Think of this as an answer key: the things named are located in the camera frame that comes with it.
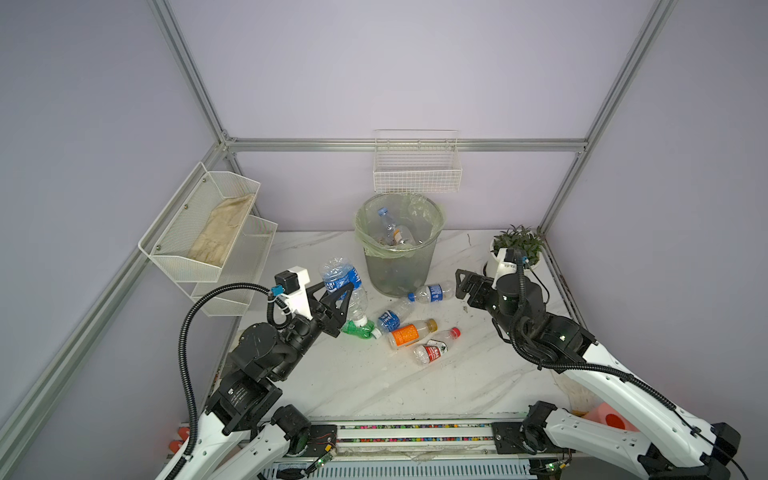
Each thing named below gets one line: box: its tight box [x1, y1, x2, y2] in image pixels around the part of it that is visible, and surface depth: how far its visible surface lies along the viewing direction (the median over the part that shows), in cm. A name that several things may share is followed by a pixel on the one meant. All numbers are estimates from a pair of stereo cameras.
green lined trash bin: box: [354, 193, 446, 297], surface depth 95 cm
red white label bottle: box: [413, 327, 461, 364], surface depth 86 cm
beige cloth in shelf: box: [187, 194, 255, 266], surface depth 81 cm
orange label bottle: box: [389, 319, 438, 348], surface depth 88 cm
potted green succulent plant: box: [490, 224, 547, 271], surface depth 97 cm
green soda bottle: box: [341, 315, 375, 339], surface depth 64 cm
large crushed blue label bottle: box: [378, 207, 418, 246], surface depth 97 cm
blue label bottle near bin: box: [407, 282, 454, 303], surface depth 100 cm
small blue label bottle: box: [371, 310, 401, 339], surface depth 91 cm
